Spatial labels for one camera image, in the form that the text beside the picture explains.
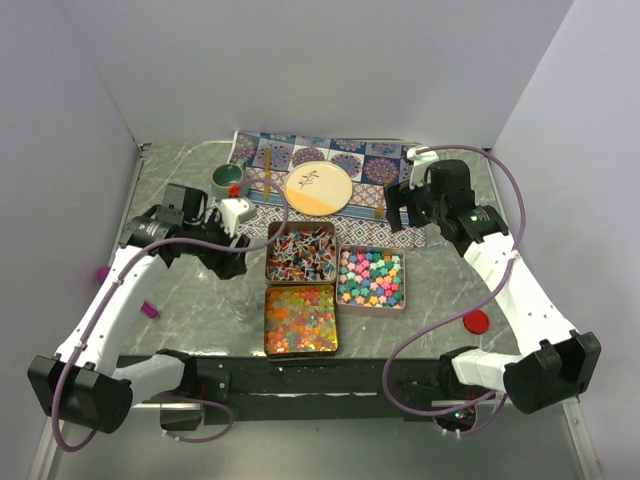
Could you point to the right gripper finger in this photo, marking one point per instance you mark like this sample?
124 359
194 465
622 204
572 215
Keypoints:
397 193
393 216

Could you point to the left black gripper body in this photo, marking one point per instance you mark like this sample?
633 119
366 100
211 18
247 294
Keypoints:
212 232

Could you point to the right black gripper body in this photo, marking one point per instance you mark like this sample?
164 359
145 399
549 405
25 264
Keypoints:
426 206

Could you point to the tin of pastel star candies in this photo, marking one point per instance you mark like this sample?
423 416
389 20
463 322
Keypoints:
371 281

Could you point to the tin of lollipops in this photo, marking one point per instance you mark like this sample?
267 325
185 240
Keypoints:
304 252

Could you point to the gold tin of gummy stars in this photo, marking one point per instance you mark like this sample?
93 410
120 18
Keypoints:
300 321

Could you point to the purple plastic scoop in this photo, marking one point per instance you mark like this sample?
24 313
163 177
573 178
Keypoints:
147 308

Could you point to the clear glass jar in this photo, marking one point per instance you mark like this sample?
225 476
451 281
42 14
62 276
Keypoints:
239 296

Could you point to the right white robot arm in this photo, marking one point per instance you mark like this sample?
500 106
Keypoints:
555 361

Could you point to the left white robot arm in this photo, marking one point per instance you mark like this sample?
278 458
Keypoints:
81 382

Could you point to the patterned placemat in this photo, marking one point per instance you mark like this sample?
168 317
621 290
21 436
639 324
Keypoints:
371 165

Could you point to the cream and orange plate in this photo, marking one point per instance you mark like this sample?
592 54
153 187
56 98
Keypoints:
318 188

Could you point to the green ceramic mug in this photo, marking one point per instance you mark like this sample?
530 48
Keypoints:
229 181

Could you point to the gold knife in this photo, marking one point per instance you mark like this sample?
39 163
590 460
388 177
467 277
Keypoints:
267 173

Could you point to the red jar lid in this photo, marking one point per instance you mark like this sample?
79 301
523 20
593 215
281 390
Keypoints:
477 322

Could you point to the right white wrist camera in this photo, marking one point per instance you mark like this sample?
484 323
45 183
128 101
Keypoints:
420 162

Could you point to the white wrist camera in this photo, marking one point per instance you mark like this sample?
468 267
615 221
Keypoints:
235 212
420 162

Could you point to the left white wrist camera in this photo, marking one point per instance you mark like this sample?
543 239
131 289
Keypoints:
235 212

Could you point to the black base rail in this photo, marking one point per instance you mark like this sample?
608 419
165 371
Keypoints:
259 389

